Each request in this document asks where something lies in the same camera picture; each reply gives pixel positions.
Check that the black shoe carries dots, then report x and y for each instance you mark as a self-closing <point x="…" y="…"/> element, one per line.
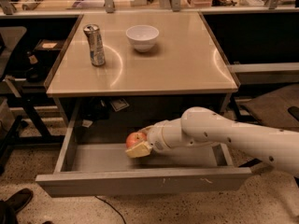
<point x="20" y="199"/>

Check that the white ceramic bowl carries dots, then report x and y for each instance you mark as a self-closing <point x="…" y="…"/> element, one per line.
<point x="142" y="37"/>

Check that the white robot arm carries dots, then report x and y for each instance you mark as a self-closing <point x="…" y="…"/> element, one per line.
<point x="200" y="126"/>

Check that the white paper tag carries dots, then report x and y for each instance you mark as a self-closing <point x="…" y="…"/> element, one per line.
<point x="118" y="104"/>

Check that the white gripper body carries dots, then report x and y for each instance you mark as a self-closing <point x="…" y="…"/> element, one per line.
<point x="156" y="137"/>

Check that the silver blue drink can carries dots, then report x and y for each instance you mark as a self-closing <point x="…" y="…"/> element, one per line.
<point x="97" y="55"/>

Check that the red apple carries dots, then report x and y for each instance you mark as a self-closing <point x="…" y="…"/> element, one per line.
<point x="134" y="138"/>

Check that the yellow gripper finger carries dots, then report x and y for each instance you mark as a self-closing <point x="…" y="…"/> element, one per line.
<point x="145" y="130"/>
<point x="141" y="149"/>

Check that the open grey top drawer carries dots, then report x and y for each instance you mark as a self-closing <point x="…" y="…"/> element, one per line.
<point x="92" y="161"/>

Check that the brown office chair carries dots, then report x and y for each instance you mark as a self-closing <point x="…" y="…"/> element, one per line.
<point x="278" y="108"/>

